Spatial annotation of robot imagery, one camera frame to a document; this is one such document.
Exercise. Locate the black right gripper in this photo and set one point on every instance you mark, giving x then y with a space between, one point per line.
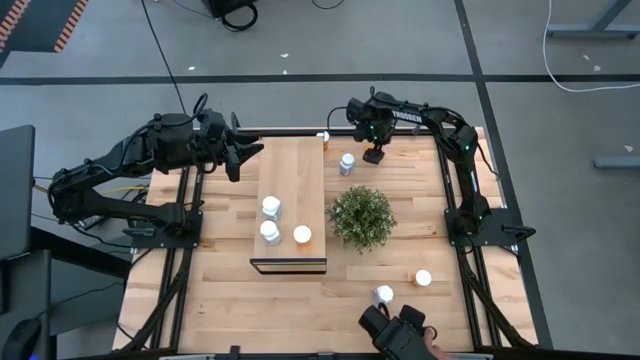
375 134

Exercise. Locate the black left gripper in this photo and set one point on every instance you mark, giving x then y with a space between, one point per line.
215 142

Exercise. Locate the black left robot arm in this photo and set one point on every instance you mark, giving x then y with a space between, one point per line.
130 207

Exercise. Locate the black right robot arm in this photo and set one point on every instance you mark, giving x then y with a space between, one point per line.
435 120

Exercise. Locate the green plant in black pot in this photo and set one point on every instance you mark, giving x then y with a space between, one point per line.
361 217

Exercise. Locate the black power adapter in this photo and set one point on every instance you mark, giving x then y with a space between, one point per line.
92 221

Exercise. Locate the black handheld device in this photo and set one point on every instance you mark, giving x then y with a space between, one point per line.
395 335

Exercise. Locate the black table base beam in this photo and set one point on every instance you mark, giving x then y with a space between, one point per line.
75 250

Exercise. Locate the person's hand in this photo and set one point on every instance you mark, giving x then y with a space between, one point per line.
434 348

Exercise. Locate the grey monitor panel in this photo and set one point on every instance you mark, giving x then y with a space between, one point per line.
15 190

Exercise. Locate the orange striped black ramp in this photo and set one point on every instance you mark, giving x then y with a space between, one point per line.
40 25

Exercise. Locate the grey metal bar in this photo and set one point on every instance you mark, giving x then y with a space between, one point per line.
617 162

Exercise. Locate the dark side desk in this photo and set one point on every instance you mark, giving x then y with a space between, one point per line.
25 285

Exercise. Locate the black computer mouse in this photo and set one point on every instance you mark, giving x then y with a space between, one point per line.
21 342

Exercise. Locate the wooden shelf with black frame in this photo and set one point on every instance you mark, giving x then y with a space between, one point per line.
295 170

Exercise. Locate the black aluminium rig frame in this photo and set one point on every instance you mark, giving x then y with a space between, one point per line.
290 132

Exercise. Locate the grey metal table frame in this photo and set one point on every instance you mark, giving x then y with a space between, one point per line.
590 33

